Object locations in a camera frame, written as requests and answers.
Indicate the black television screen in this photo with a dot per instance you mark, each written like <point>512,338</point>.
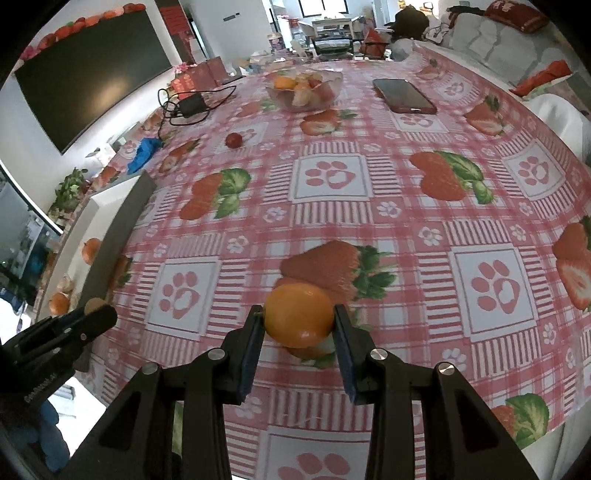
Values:
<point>71,84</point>

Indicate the red gift box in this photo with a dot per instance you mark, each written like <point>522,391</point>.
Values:
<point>204,76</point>

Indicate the blue crumpled cloth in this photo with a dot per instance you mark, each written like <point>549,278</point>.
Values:
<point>145,150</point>

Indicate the red cherry tomato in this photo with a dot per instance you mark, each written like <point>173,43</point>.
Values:
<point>233,141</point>

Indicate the white tray box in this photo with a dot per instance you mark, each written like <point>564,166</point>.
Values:
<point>90,247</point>

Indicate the white blanket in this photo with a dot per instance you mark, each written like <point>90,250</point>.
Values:
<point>569,124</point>

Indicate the small orange kumquat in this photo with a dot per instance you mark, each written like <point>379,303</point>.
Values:
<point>59,304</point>

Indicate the dark smartphone red case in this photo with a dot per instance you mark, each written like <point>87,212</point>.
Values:
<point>403,97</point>

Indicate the black power adapter with cable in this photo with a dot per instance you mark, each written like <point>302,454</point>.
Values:
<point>186,104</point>

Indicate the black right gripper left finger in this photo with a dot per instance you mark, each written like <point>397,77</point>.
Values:
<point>167,423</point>

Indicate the grey sofa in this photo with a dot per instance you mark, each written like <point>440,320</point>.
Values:
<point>509,53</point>

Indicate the red embroidered cushion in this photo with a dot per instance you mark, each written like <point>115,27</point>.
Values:
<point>522,17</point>

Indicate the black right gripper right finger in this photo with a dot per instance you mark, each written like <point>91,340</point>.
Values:
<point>463,438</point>

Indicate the large orange mandarin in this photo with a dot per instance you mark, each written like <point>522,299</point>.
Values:
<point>298,315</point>

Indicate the clear glass fruit bowl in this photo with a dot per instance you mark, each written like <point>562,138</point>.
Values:
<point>301,90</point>

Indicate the green potted plant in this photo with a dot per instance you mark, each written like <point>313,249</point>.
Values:
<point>68,194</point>

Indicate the pink strawberry pattern tablecloth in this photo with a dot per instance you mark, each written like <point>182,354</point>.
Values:
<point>461,236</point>

